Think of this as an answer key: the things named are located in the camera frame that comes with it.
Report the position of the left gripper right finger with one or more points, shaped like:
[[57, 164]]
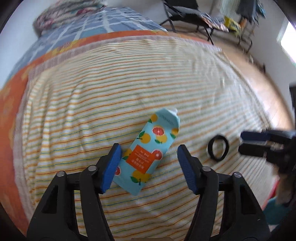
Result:
[[227, 208]]

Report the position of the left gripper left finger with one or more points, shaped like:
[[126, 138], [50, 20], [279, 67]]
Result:
[[70, 208]]

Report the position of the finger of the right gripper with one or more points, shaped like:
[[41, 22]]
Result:
[[259, 151], [265, 135]]

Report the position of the metal clothes drying rack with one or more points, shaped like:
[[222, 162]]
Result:
[[248, 26]]

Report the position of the window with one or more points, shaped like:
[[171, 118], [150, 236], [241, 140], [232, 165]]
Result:
[[286, 39]]

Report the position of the striped yellow towel blanket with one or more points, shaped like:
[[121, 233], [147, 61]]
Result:
[[74, 109]]

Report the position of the yellow green box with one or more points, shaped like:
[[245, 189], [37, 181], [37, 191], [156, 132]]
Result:
[[232, 25]]

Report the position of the striped clothes on chair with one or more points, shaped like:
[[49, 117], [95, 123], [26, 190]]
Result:
[[212, 22]]

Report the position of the dark garment on rack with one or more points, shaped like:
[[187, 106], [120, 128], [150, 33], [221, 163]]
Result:
[[246, 8]]

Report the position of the black folding chair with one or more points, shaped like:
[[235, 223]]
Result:
[[174, 12]]

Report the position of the blue checked bed sheet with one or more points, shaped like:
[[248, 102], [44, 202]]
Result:
[[106, 21]]

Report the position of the folded floral quilt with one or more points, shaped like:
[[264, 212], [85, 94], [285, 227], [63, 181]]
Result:
[[64, 12]]

